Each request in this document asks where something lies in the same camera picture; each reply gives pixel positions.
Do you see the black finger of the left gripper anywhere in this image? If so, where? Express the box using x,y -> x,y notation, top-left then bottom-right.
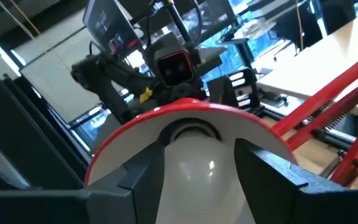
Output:
206,67 -> 261,110

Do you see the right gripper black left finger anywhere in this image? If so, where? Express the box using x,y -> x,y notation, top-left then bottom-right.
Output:
0,140 -> 167,224

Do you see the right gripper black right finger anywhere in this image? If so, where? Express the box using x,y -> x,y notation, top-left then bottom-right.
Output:
233,138 -> 358,224

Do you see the red desk lamp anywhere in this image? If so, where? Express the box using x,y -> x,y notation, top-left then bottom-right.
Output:
84,46 -> 358,189

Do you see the white lightbulb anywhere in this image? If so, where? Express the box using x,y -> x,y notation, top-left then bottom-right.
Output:
155,132 -> 257,224

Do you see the black computer monitor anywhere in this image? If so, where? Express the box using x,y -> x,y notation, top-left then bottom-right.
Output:
82,0 -> 144,58

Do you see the large beige wooden desk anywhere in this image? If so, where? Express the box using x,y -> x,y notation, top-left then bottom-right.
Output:
255,9 -> 358,118

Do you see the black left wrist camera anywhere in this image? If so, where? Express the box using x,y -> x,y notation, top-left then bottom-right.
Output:
152,49 -> 196,89

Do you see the yellow cable tag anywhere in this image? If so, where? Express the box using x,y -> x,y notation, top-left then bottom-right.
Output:
139,86 -> 154,105

